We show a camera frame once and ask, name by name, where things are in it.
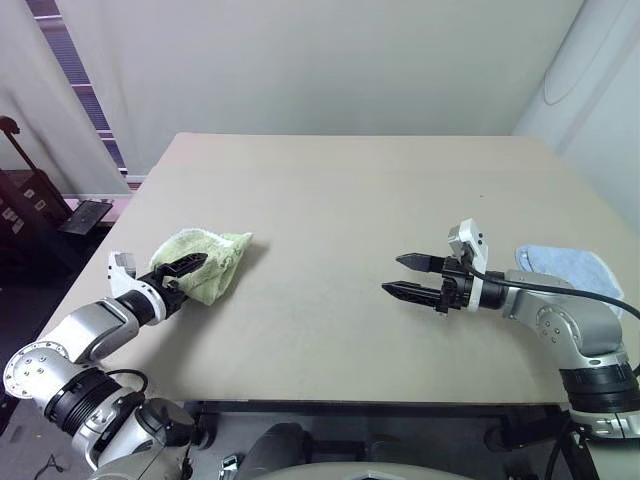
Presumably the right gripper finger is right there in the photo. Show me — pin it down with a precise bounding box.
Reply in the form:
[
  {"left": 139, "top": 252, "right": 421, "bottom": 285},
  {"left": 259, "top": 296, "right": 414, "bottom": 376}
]
[
  {"left": 380, "top": 280, "right": 445, "bottom": 310},
  {"left": 395, "top": 252, "right": 445, "bottom": 274}
]

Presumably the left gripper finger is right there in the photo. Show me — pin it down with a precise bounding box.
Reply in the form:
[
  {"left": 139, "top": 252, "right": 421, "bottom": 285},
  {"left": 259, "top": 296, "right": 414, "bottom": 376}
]
[{"left": 160, "top": 252, "right": 208, "bottom": 279}]

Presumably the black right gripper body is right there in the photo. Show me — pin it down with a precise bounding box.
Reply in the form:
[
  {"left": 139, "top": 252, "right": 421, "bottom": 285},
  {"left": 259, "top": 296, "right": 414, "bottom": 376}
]
[{"left": 433, "top": 254, "right": 475, "bottom": 317}]

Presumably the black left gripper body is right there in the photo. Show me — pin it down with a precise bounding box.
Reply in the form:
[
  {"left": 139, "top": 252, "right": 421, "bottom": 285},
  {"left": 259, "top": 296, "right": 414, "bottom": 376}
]
[{"left": 148, "top": 266, "right": 191, "bottom": 317}]

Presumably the green towel with white trim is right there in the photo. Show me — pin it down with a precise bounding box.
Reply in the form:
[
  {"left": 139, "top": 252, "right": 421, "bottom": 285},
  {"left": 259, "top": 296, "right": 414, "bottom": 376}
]
[{"left": 148, "top": 227, "right": 255, "bottom": 307}]

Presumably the light blue cloth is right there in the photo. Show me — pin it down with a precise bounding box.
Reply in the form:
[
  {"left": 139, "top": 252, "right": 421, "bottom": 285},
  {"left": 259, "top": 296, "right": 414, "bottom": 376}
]
[{"left": 514, "top": 243, "right": 626, "bottom": 321}]

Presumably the black floor plate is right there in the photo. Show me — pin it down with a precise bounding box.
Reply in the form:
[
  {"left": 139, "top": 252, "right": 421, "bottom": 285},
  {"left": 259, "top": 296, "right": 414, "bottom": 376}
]
[{"left": 58, "top": 199, "right": 114, "bottom": 235}]

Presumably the dark brown cabinet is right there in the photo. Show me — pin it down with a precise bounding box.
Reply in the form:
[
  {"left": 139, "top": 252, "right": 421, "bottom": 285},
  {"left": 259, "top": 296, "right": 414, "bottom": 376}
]
[{"left": 0, "top": 167, "right": 71, "bottom": 281}]

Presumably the pale rounded robot torso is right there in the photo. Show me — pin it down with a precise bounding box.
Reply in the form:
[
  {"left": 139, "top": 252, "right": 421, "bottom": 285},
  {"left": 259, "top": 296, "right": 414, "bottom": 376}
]
[{"left": 269, "top": 459, "right": 481, "bottom": 480}]

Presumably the dark hooked pole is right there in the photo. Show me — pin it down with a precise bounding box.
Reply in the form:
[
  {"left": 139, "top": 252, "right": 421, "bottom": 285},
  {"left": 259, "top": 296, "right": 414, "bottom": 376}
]
[{"left": 0, "top": 115, "right": 40, "bottom": 174}]

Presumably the purple window blind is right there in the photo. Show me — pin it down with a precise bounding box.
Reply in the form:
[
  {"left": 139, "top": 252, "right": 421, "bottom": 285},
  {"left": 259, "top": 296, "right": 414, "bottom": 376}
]
[{"left": 24, "top": 0, "right": 134, "bottom": 190}]

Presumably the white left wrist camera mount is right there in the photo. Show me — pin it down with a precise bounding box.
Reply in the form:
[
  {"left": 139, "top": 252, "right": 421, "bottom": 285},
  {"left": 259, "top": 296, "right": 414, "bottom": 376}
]
[{"left": 106, "top": 249, "right": 167, "bottom": 322}]

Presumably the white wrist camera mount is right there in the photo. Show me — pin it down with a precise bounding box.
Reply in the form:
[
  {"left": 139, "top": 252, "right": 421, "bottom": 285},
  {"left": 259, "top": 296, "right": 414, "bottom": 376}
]
[
  {"left": 106, "top": 249, "right": 167, "bottom": 322},
  {"left": 447, "top": 218, "right": 491, "bottom": 312}
]

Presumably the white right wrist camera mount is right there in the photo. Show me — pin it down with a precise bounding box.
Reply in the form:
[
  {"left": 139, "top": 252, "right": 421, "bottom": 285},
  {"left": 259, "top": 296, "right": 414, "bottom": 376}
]
[{"left": 447, "top": 218, "right": 491, "bottom": 312}]

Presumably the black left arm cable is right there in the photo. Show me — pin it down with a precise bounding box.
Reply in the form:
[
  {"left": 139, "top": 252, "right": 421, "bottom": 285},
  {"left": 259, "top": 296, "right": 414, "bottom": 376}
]
[{"left": 99, "top": 368, "right": 151, "bottom": 401}]

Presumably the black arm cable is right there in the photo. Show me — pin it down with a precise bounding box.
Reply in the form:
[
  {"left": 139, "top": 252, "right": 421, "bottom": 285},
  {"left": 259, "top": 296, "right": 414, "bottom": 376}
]
[
  {"left": 462, "top": 249, "right": 640, "bottom": 376},
  {"left": 99, "top": 368, "right": 151, "bottom": 401}
]

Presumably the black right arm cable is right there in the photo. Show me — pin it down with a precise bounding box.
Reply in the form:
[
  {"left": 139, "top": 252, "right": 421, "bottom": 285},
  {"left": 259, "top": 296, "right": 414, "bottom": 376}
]
[{"left": 462, "top": 249, "right": 640, "bottom": 376}]

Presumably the black table frame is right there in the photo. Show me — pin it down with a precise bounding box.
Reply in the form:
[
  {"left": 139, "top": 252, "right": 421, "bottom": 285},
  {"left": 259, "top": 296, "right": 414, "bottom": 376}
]
[{"left": 187, "top": 399, "right": 576, "bottom": 451}]

